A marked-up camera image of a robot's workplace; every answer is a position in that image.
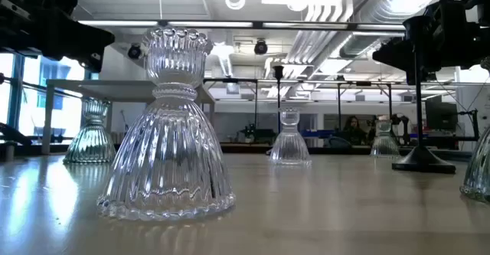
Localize black round ceiling camera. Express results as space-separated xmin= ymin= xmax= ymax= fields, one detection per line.
xmin=253 ymin=39 xmax=269 ymax=56
xmin=127 ymin=43 xmax=142 ymax=60

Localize black computer monitor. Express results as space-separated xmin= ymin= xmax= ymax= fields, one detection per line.
xmin=425 ymin=96 xmax=459 ymax=132

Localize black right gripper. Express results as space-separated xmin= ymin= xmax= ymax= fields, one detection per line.
xmin=373 ymin=17 xmax=490 ymax=86

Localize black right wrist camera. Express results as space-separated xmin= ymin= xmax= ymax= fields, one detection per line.
xmin=428 ymin=0 xmax=467 ymax=23

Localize overhead light bar rail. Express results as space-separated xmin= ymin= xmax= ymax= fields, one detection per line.
xmin=78 ymin=19 xmax=407 ymax=32

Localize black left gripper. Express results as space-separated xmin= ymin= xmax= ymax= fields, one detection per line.
xmin=0 ymin=16 xmax=116 ymax=74

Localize clear ribbed glass candle holder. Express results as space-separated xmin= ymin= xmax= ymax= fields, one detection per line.
xmin=268 ymin=107 xmax=312 ymax=167
xmin=370 ymin=119 xmax=401 ymax=159
xmin=95 ymin=27 xmax=237 ymax=222
xmin=63 ymin=96 xmax=117 ymax=165
xmin=459 ymin=55 xmax=490 ymax=204

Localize black background rig frame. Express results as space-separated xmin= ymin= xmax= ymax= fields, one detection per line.
xmin=202 ymin=77 xmax=395 ymax=133

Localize person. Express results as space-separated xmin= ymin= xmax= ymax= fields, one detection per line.
xmin=341 ymin=115 xmax=369 ymax=147

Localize dark office chair back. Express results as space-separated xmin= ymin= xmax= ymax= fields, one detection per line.
xmin=328 ymin=136 xmax=352 ymax=149

